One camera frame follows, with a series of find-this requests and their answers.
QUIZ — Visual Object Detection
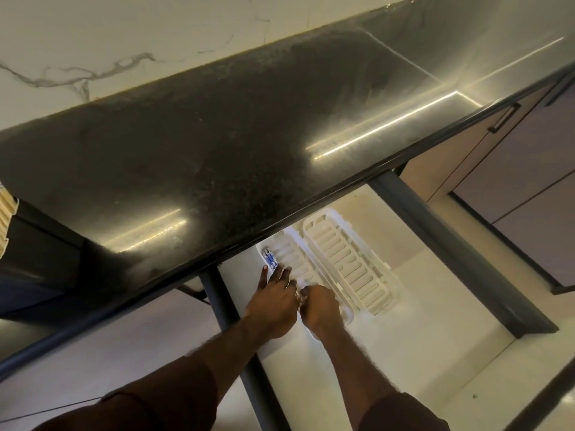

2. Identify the person's left hand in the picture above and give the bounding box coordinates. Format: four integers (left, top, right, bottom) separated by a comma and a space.
243, 264, 300, 341

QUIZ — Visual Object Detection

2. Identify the dark brown shirt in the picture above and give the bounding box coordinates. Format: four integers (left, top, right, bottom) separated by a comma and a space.
32, 354, 451, 431

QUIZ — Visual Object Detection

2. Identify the grey pull-out drawer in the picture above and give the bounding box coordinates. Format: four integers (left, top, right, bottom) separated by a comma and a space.
200, 169, 560, 431

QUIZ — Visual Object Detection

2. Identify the black cabinet handle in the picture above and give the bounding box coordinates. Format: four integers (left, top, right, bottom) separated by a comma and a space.
545, 76, 575, 106
490, 102, 522, 132

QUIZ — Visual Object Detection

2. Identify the person's right hand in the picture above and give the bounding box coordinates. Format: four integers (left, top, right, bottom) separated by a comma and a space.
298, 285, 347, 341

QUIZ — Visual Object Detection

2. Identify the grey cabinet door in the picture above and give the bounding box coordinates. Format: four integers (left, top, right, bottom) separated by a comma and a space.
450, 78, 575, 296

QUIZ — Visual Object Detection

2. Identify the beige cabinet door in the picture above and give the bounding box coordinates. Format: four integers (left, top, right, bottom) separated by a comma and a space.
399, 83, 554, 203

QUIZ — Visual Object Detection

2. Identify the white slotted plastic tray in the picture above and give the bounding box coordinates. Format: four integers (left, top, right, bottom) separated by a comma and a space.
300, 209, 392, 316
256, 226, 356, 342

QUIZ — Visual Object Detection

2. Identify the thin black cable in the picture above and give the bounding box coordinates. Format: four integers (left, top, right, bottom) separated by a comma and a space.
0, 392, 107, 425

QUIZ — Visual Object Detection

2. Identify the person's right forearm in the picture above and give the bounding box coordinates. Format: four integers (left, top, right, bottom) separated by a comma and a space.
309, 325, 406, 428

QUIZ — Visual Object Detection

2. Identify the cream ribbed object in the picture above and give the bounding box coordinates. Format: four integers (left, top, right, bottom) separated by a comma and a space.
0, 186, 19, 259

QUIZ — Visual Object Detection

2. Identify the person's left forearm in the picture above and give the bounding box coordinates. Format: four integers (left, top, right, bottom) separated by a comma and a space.
185, 318, 281, 402

